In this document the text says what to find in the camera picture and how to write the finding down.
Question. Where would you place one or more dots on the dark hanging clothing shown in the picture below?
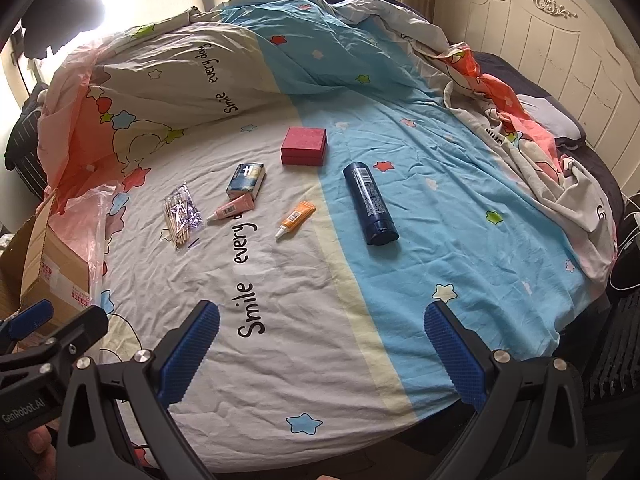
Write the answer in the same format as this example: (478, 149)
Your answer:
(60, 5)

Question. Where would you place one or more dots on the orange tube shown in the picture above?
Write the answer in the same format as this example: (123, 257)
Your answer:
(297, 217)

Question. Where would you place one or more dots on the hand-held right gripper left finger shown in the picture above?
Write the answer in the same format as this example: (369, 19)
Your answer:
(192, 350)

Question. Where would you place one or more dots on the red gift box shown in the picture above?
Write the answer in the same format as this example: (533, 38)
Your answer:
(304, 144)

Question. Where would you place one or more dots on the black striped suitcase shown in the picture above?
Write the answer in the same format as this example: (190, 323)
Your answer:
(25, 145)

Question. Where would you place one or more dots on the pink tube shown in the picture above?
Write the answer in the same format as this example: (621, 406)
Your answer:
(232, 207)

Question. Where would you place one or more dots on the dark navy bed sheet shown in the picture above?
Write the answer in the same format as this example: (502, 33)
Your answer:
(590, 160)

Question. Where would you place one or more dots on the person's left hand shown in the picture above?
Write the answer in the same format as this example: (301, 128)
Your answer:
(42, 452)

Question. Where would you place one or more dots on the grey pillow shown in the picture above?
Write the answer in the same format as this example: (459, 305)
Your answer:
(555, 117)

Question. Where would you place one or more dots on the star printed blanket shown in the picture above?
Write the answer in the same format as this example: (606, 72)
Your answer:
(400, 270)

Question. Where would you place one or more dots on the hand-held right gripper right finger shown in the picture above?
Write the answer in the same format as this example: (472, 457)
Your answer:
(455, 355)

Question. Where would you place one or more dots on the dark blue box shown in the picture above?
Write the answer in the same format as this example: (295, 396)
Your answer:
(369, 202)

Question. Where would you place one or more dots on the cream carved headboard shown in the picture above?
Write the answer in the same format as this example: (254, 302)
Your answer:
(540, 35)

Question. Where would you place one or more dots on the pink plastic bag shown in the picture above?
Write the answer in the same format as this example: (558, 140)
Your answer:
(97, 220)

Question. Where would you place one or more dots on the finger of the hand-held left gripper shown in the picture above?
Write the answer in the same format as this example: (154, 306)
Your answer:
(30, 320)
(80, 330)

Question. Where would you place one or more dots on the packet of wooden sticks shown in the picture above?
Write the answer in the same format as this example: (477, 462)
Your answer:
(182, 215)

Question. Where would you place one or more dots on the black ribbed object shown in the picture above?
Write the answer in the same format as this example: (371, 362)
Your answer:
(615, 355)

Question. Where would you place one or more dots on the cardboard box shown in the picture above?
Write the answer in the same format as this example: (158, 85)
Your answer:
(55, 270)

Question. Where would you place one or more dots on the blue painted tissue pack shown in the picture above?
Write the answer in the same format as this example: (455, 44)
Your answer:
(246, 180)

